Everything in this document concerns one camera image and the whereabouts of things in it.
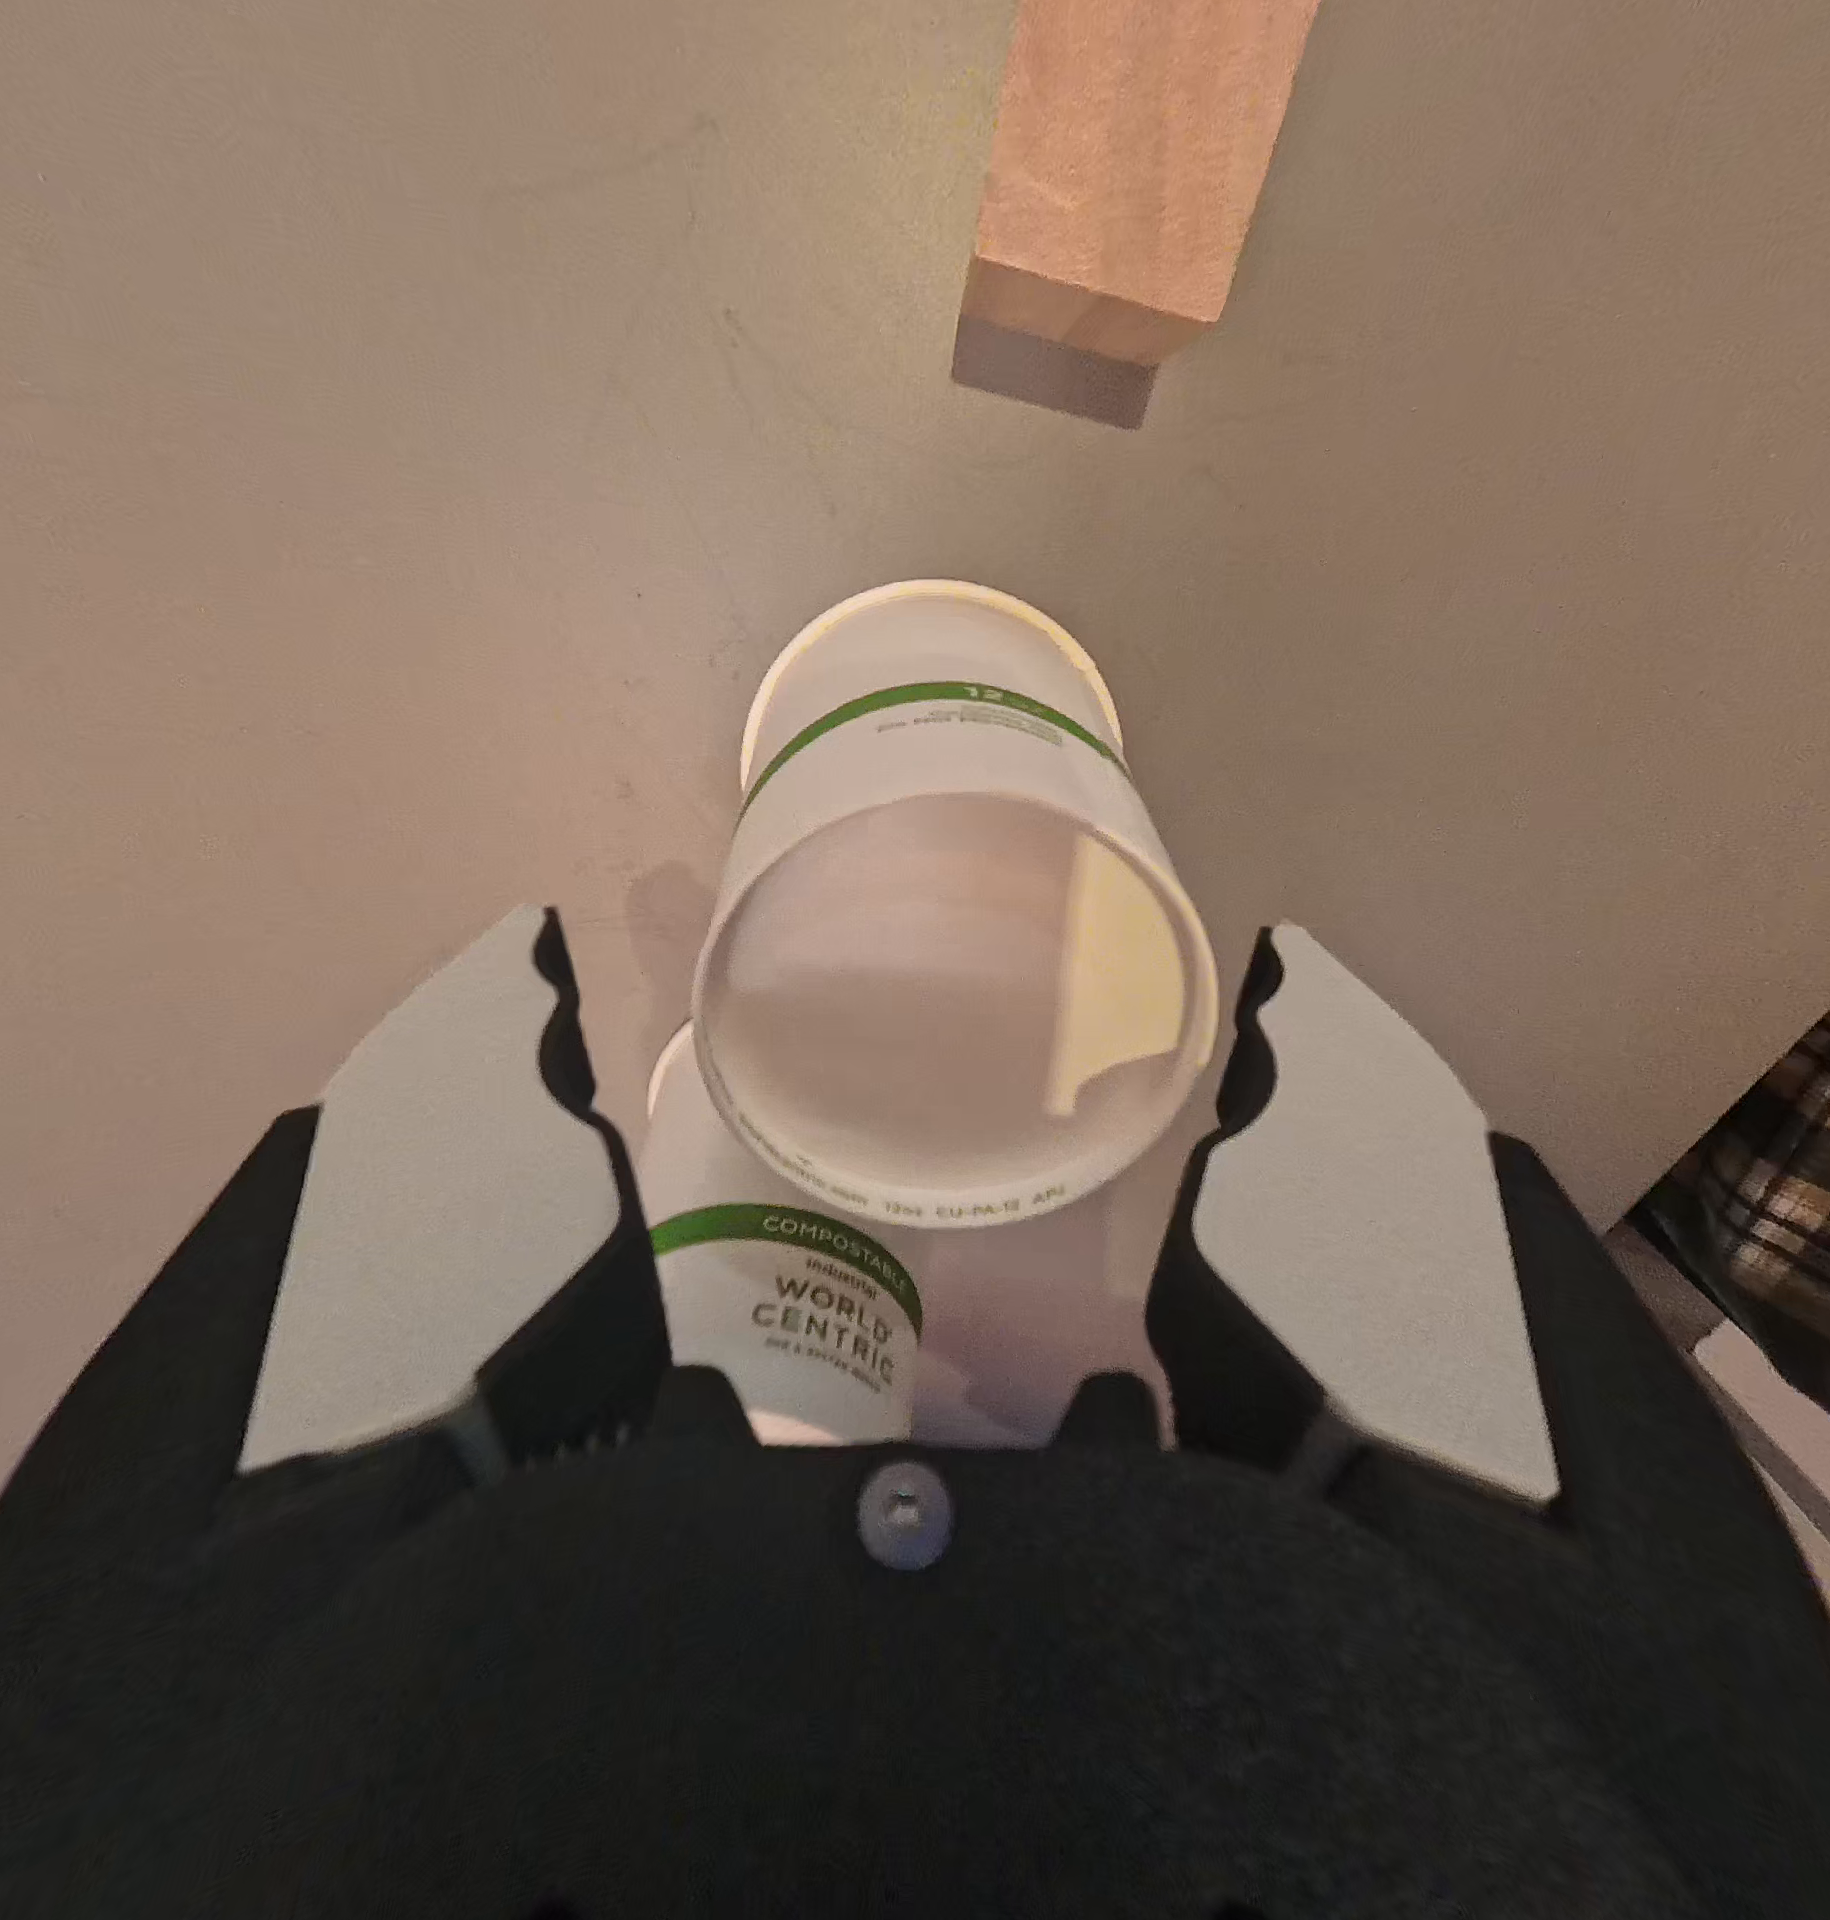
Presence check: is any wooden cube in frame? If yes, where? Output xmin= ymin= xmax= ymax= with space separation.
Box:
xmin=967 ymin=0 xmax=1325 ymax=370

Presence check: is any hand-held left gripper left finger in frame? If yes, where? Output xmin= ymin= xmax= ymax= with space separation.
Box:
xmin=241 ymin=904 xmax=675 ymax=1480

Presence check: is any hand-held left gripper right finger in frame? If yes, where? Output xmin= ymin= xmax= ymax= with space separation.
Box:
xmin=1144 ymin=919 xmax=1561 ymax=1506

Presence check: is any white paper cup green band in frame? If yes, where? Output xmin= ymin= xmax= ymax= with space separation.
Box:
xmin=695 ymin=576 xmax=1225 ymax=1234
xmin=646 ymin=1024 xmax=1157 ymax=1455

